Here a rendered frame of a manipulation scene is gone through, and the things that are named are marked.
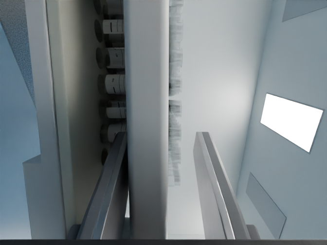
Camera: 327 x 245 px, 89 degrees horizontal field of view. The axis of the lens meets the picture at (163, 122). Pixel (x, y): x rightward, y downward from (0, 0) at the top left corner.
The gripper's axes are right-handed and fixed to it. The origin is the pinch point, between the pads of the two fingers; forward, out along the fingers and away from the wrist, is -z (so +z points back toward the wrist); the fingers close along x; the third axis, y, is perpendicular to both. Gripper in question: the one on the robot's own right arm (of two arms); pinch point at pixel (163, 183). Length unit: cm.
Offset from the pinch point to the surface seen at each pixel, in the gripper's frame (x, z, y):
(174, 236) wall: -32, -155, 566
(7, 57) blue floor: 96, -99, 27
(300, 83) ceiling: -195, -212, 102
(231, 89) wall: -143, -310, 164
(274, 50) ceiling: -195, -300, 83
